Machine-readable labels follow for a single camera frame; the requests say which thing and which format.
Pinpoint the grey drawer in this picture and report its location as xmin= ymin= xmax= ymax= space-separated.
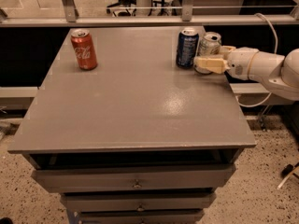
xmin=32 ymin=164 xmax=235 ymax=193
xmin=61 ymin=192 xmax=216 ymax=212
xmin=79 ymin=209 xmax=204 ymax=224

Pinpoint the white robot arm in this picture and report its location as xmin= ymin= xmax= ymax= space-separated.
xmin=193 ymin=46 xmax=299 ymax=101

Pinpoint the blue pepsi can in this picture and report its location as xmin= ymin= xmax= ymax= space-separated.
xmin=176 ymin=27 xmax=199 ymax=69

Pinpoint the metal frame rail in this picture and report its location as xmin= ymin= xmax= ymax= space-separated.
xmin=0 ymin=0 xmax=299 ymax=27

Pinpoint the white green 7up can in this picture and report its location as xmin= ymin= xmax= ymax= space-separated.
xmin=193 ymin=31 xmax=222 ymax=76

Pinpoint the red coca-cola can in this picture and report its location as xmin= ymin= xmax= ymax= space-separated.
xmin=71 ymin=29 xmax=97 ymax=70

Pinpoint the white cable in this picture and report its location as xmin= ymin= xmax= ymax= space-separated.
xmin=236 ymin=12 xmax=279 ymax=108

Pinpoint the top grey drawer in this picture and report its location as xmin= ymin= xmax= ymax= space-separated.
xmin=32 ymin=164 xmax=235 ymax=193

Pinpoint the black white tool on floor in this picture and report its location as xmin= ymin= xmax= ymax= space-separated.
xmin=278 ymin=162 xmax=299 ymax=189

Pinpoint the grey drawer cabinet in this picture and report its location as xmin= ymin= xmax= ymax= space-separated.
xmin=7 ymin=26 xmax=257 ymax=224

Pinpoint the bottom grey drawer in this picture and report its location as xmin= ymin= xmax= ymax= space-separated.
xmin=79 ymin=209 xmax=204 ymax=224

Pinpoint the black office chair base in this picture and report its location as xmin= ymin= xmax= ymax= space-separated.
xmin=106 ymin=0 xmax=172 ymax=17

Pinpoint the middle grey drawer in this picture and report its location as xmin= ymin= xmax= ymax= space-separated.
xmin=61 ymin=192 xmax=216 ymax=212

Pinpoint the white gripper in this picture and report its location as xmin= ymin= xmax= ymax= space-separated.
xmin=193 ymin=46 xmax=259 ymax=80

